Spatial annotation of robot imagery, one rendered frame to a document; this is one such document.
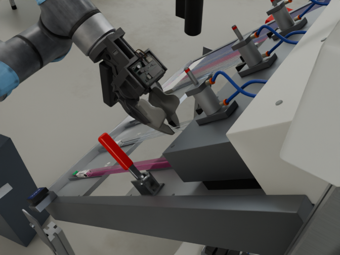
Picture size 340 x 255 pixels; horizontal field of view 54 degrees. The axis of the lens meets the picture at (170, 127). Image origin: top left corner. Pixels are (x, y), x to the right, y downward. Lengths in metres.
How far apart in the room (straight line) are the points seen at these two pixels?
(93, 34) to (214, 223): 0.40
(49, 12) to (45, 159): 1.34
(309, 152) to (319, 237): 0.06
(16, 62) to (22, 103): 1.62
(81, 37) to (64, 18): 0.04
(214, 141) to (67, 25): 0.39
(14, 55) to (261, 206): 0.51
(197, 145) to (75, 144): 1.62
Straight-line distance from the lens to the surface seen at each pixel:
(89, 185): 0.74
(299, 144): 0.17
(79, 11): 0.64
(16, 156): 1.37
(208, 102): 0.38
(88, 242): 1.62
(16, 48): 0.68
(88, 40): 0.63
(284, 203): 0.29
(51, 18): 0.67
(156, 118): 0.63
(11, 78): 0.67
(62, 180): 0.90
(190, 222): 0.39
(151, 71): 0.60
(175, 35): 2.70
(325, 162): 0.17
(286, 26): 0.55
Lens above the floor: 1.45
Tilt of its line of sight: 48 degrees down
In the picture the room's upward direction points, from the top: straight up
